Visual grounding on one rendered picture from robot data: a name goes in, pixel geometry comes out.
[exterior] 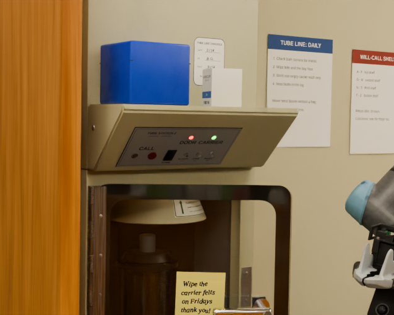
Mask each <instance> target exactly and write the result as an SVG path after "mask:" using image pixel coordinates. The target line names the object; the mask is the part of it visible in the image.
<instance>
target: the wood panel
mask: <svg viewBox="0 0 394 315"><path fill-rule="evenodd" d="M82 2H83V0H0V315H79V260H80V195H81V67H82Z"/></svg>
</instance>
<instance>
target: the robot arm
mask: <svg viewBox="0 0 394 315"><path fill-rule="evenodd" d="M345 210H346V211H347V213H348V214H350V215H351V217H352V218H354V219H355V220H356V221H357V222H358V223H359V225H361V226H363V227H365V228H366V229H367V230H369V236H368V240H372V239H374V240H373V246H372V250H371V254H370V243H367V244H366V245H365V247H364V250H363V254H362V257H361V261H357V262H356V263H354V265H353V271H352V275H353V278H355V280H356V281H357V282H358V283H359V284H361V285H362V286H366V287H368V288H376V289H375V293H374V295H373V298H372V300H371V304H370V307H369V310H368V312H367V315H394V166H393V167H392V168H391V169H390V170H389V171H388V172H387V173H386V174H385V175H384V176H383V177H382V178H381V179H380V180H379V181H378V182H377V183H376V184H375V183H374V182H371V181H370V180H364V181H362V182H361V183H360V184H359V185H357V187H356V188H354V190H353V191H352V192H351V194H350V195H349V197H348V199H347V200H346V203H345ZM373 235H375V236H373Z"/></svg>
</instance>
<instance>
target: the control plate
mask: <svg viewBox="0 0 394 315"><path fill-rule="evenodd" d="M241 130H242V128H236V127H135V128H134V130H133V132H132V134H131V136H130V138H129V140H128V142H127V144H126V146H125V148H124V150H123V152H122V154H121V156H120V158H119V160H118V162H117V164H116V166H115V167H125V166H180V165H209V164H221V162H222V160H223V159H224V158H225V156H226V154H227V153H228V151H229V150H230V148H231V146H232V145H233V143H234V141H235V140H236V138H237V137H238V135H239V133H240V132H241ZM190 135H193V136H194V138H193V139H192V140H188V137H189V136H190ZM214 135H217V138H216V139H214V140H211V137H212V136H214ZM168 150H177V152H176V154H175V155H174V157H173V159H172V161H163V159H164V157H165V155H166V153H167V152H168ZM186 152H188V153H189V154H188V157H186V156H183V154H184V153H186ZM198 152H201V156H200V157H199V156H197V155H196V154H197V153H198ZM211 152H214V154H213V155H214V156H213V157H211V156H209V153H211ZM134 153H136V154H138V156H137V157H136V158H132V157H131V156H132V154H134ZM150 153H156V155H157V156H156V157H155V158H154V159H148V154H150Z"/></svg>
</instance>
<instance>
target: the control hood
mask: <svg viewBox="0 0 394 315"><path fill-rule="evenodd" d="M297 115H298V111H297V109H293V108H268V107H221V106H174V105H149V104H90V106H88V169H89V170H90V171H125V170H151V169H200V168H249V167H262V166H264V164H265V162H266V161H267V160H268V158H269V157H270V156H271V154H272V152H273V151H274V150H275V148H276V147H277V145H278V143H279V142H280V141H281V139H282V138H283V136H284V135H285V133H286V132H287V130H288V129H289V127H290V126H291V124H292V123H293V121H294V120H295V119H296V117H297ZM135 127H162V128H242V130H241V132H240V133H239V135H238V137H237V138H236V140H235V141H234V143H233V145H232V146H231V148H230V150H229V151H228V153H227V154H226V156H225V158H224V159H223V160H222V162H221V164H209V165H180V166H125V167H115V166H116V164H117V162H118V160H119V158H120V156H121V154H122V152H123V150H124V148H125V146H126V144H127V142H128V140H129V138H130V136H131V134H132V132H133V130H134V128H135Z"/></svg>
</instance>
